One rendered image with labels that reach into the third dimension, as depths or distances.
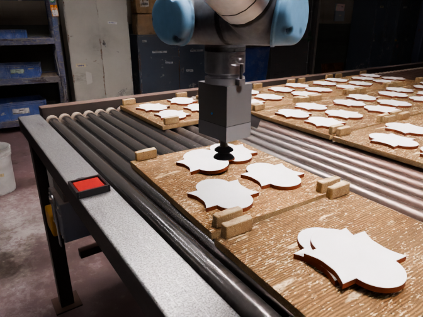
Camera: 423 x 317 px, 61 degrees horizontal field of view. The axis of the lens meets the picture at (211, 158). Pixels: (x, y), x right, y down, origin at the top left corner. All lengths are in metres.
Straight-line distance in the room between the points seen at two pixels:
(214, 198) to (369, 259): 0.31
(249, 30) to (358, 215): 0.43
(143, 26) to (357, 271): 5.08
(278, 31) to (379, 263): 0.36
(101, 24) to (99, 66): 0.53
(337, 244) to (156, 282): 0.29
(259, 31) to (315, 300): 0.36
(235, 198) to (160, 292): 0.27
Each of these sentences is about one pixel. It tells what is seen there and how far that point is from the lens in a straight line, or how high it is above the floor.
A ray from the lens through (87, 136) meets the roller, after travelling 1.30.
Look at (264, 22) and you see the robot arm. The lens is 0.48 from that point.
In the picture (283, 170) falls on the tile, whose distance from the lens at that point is 0.89.
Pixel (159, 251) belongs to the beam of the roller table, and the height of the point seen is 0.91.
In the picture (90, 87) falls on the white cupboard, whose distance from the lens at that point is 5.17.
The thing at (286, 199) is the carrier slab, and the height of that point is 0.94.
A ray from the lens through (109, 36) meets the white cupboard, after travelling 5.17.
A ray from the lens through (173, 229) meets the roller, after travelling 0.69.
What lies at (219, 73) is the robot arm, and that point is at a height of 1.20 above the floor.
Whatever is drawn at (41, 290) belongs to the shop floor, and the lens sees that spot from 2.13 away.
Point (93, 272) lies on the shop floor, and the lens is 2.16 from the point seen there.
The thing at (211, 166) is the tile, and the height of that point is 0.95.
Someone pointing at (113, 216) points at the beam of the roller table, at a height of 0.91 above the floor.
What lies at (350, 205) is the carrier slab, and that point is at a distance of 0.78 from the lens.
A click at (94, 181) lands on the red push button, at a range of 0.89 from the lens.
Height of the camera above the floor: 1.28
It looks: 21 degrees down
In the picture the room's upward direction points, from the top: straight up
